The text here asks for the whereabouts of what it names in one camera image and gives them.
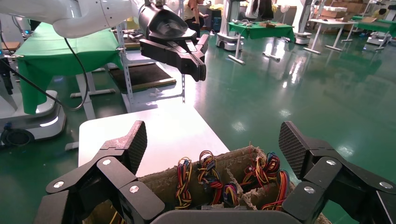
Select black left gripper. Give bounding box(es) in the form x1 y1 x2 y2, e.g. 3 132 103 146
138 4 210 82

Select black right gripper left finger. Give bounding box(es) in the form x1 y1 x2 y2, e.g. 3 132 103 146
33 120 165 224

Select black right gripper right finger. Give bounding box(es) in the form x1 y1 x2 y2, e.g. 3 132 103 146
278 121 396 224

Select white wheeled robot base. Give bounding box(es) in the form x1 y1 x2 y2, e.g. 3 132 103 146
0 90 67 147

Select person in tan shirt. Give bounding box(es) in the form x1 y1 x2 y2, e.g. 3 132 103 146
183 0 210 38

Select white wheeled robot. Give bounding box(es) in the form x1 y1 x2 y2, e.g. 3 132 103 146
291 0 314 46
216 0 246 52

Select brown pulp divider box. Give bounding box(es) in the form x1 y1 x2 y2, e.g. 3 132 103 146
83 145 333 224

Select black shelf board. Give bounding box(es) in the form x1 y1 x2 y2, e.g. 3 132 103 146
108 63 177 93

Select white metal shelf rack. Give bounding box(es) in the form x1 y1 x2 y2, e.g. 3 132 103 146
115 22 187 114

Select green cloth covered table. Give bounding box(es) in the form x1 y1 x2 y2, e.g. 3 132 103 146
14 22 123 121
352 15 396 51
227 21 297 65

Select white table with legs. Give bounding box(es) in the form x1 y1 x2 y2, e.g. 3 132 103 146
304 18 357 56

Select stacked cardboard boxes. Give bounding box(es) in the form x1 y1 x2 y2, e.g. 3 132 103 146
319 0 367 20

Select multicoloured wire harness bundle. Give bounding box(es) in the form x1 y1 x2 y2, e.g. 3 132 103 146
240 151 281 188

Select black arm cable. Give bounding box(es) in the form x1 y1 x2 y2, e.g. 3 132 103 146
0 37 89 112

